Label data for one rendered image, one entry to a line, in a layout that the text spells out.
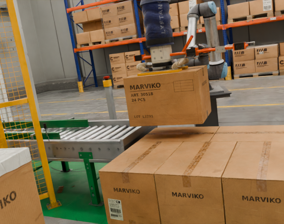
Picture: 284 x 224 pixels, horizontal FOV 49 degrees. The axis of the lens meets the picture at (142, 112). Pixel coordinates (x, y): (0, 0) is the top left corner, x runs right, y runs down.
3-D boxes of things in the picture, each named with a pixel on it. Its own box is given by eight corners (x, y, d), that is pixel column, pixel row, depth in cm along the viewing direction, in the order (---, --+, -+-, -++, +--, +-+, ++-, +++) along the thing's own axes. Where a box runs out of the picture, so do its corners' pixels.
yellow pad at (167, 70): (137, 76, 244) (136, 70, 243) (142, 74, 253) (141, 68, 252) (179, 72, 231) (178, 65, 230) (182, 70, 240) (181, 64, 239)
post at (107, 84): (117, 167, 354) (102, 80, 334) (120, 165, 360) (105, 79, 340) (122, 167, 351) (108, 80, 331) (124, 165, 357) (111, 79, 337)
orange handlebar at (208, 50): (130, 62, 256) (129, 57, 255) (143, 59, 283) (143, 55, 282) (248, 47, 219) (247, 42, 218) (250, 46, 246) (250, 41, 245)
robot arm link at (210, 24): (212, 76, 323) (200, 2, 294) (229, 74, 315) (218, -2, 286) (209, 81, 311) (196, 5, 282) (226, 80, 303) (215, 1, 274)
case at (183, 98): (129, 126, 253) (122, 78, 245) (146, 114, 289) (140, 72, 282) (203, 124, 231) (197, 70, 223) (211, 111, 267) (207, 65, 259)
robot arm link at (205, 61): (198, 70, 276) (196, 56, 274) (211, 68, 271) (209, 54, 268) (195, 71, 268) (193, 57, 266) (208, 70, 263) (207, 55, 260)
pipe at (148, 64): (137, 71, 245) (136, 64, 244) (149, 68, 268) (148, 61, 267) (179, 67, 232) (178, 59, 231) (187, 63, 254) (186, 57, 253)
